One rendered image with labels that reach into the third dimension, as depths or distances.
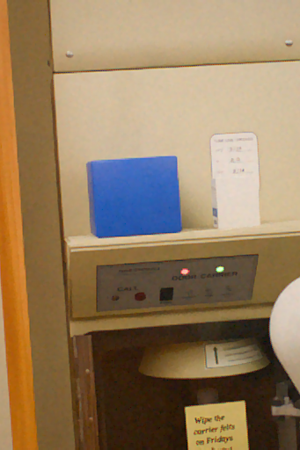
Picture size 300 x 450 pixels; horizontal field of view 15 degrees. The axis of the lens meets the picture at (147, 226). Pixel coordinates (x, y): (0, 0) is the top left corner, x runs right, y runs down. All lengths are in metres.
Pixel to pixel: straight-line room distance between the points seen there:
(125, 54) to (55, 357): 0.62
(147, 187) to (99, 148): 0.13
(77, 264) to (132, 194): 0.10
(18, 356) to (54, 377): 0.54
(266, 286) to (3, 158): 0.35
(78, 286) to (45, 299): 0.51
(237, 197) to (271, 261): 0.09
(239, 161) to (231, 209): 0.10
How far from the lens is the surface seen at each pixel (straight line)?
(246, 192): 1.37
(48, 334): 1.87
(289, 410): 1.30
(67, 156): 1.42
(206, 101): 1.44
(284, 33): 1.47
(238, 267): 1.37
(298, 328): 1.02
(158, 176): 1.32
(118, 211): 1.32
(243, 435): 1.47
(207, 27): 1.45
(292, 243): 1.36
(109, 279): 1.36
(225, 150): 1.45
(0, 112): 1.33
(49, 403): 1.89
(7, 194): 1.33
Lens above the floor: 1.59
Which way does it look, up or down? 3 degrees down
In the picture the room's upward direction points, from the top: 4 degrees counter-clockwise
